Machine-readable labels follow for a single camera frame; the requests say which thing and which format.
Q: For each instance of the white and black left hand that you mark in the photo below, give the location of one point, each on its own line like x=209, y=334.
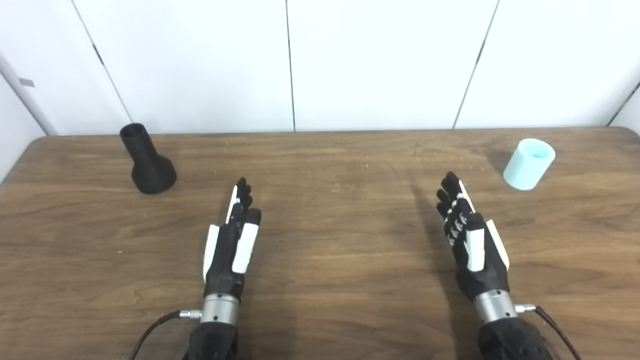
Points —
x=227, y=260

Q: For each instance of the white and black right hand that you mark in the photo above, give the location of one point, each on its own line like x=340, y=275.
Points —
x=485, y=277

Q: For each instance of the black nozzle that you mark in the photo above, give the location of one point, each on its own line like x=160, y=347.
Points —
x=150, y=170

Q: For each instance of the small gray wall label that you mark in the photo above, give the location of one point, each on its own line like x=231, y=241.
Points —
x=27, y=83

